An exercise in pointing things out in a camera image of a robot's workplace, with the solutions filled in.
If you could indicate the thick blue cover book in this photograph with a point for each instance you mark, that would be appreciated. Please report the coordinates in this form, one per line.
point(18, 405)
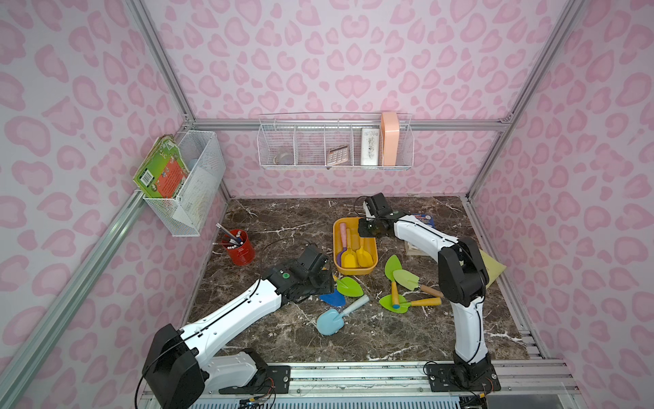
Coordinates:
point(412, 250)

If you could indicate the white paper in basket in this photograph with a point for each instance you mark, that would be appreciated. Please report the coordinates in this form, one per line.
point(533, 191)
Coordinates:
point(195, 198)

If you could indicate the round metal tin in shelf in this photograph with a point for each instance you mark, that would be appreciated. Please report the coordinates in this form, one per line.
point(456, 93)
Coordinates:
point(285, 157)

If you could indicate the white wire shelf back wall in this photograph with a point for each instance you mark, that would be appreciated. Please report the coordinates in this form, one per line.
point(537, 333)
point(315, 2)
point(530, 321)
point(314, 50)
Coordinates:
point(311, 135)

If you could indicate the green pointed trowel yellow handle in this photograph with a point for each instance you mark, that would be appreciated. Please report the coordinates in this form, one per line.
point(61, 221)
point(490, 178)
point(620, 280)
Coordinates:
point(348, 287)

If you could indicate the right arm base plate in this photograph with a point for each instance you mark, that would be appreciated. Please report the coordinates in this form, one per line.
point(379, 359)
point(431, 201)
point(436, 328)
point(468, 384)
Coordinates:
point(460, 377)

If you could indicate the white box in shelf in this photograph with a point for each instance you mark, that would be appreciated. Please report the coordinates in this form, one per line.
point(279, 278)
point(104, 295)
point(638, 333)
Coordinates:
point(370, 142)

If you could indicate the small calculator in shelf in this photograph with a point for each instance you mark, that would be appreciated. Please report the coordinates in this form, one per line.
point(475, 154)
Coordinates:
point(338, 156)

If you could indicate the pale green shovel wooden handle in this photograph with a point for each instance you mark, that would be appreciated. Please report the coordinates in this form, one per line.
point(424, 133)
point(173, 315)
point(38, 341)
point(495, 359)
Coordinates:
point(412, 282)

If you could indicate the red pen cup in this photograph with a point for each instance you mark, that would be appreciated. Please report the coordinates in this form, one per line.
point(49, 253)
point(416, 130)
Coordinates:
point(237, 244)

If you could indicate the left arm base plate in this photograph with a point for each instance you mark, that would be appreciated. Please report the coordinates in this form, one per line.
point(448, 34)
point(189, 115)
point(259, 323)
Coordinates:
point(276, 378)

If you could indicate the yellow green booklet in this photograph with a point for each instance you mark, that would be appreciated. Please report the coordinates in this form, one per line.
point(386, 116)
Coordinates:
point(493, 267)

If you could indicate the light blue shovel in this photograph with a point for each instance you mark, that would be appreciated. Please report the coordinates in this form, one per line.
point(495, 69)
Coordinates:
point(332, 321)

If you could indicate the round green trowel yellow handle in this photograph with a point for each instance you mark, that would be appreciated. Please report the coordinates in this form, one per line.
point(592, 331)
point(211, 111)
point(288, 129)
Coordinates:
point(403, 305)

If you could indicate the purple shovel pink handle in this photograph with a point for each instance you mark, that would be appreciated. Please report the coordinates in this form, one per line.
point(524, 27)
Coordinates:
point(343, 242)

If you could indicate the blue shovel wooden handle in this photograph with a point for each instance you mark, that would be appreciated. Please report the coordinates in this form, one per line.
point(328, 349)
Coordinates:
point(334, 299)

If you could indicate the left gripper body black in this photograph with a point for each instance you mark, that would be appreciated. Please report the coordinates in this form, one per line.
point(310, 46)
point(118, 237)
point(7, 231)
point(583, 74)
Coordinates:
point(317, 276)

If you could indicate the pink box in shelf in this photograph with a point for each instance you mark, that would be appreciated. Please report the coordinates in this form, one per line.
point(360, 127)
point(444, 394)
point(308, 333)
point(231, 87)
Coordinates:
point(390, 131)

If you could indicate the narrow green trowel yellow handle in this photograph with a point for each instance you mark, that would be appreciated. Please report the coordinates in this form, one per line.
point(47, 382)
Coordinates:
point(393, 264)

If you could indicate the small yellow shovel yellow handle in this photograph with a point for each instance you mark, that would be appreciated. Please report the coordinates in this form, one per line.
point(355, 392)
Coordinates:
point(363, 257)

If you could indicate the yellow plastic storage box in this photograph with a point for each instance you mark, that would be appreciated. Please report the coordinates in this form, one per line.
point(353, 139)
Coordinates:
point(370, 245)

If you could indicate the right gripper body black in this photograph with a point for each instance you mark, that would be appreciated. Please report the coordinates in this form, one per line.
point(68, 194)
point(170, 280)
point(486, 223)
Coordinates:
point(368, 225)

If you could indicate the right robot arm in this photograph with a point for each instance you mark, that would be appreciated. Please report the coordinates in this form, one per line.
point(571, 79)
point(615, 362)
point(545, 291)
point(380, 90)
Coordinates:
point(461, 269)

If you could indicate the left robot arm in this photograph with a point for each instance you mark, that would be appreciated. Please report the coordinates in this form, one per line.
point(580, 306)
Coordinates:
point(182, 364)

